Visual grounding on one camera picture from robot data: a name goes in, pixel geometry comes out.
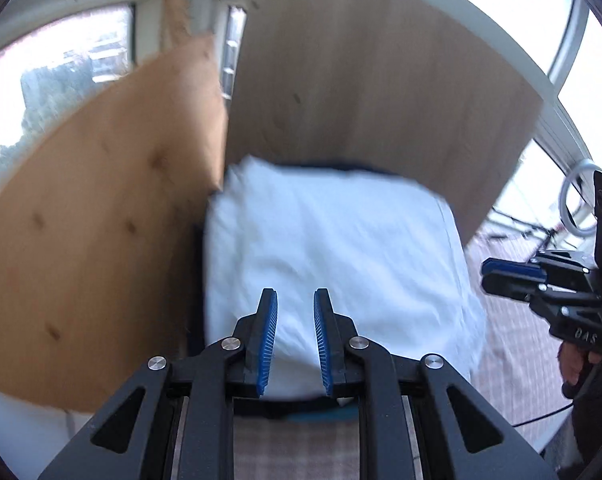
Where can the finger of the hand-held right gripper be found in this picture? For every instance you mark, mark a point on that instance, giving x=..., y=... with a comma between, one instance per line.
x=511, y=268
x=506, y=287

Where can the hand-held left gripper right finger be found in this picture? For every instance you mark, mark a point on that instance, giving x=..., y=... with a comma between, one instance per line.
x=322, y=340

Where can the person's right hand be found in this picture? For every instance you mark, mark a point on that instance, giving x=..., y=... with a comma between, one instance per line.
x=573, y=365

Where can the pink plaid blanket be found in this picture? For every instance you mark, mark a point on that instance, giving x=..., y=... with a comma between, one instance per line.
x=521, y=360

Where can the pale wooden board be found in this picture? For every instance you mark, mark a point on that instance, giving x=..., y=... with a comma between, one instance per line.
x=381, y=85

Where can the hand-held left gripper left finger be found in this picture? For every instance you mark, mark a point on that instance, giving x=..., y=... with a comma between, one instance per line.
x=268, y=340

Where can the white trousers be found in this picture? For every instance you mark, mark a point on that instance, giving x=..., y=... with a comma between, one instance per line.
x=341, y=240

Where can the orange pine board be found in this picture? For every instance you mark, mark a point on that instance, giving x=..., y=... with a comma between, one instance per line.
x=106, y=210

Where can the person's right forearm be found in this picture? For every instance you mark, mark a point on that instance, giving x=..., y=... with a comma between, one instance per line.
x=601, y=410

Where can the navy folded garment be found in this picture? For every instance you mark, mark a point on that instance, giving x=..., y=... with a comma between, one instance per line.
x=331, y=164

